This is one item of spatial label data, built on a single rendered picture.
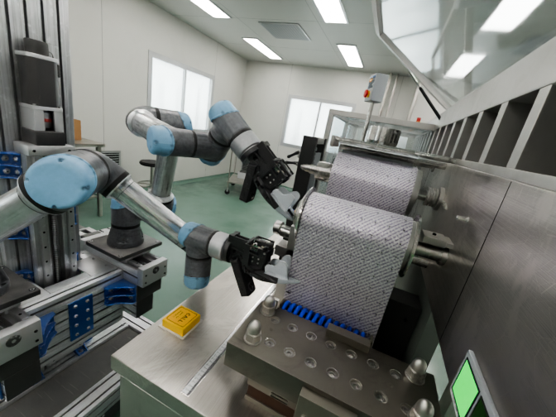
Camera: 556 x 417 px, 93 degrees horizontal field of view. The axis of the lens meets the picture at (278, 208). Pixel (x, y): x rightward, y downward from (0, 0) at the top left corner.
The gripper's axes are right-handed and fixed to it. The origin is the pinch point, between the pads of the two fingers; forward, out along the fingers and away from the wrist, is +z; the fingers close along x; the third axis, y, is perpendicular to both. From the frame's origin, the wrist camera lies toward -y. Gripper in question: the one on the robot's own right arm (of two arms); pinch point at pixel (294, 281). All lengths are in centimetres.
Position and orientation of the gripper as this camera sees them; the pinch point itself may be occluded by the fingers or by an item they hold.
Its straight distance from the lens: 69.6
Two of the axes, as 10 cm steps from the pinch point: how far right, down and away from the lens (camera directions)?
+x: 3.9, -2.1, 9.0
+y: 1.8, -9.4, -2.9
